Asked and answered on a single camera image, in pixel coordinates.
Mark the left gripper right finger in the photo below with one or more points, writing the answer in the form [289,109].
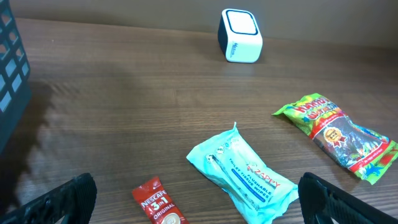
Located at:
[321,202]

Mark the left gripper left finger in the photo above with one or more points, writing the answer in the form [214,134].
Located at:
[71,202]

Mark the teal wet wipes pack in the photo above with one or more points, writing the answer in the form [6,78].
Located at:
[260,194]

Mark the Haribo gummy candy bag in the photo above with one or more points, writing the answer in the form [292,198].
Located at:
[362,151]

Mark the red coffee stick sachet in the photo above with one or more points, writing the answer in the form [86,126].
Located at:
[157,203]

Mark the white barcode scanner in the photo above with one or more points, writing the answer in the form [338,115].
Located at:
[239,36]

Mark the grey plastic shopping basket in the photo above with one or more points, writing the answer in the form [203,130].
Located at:
[15,71]

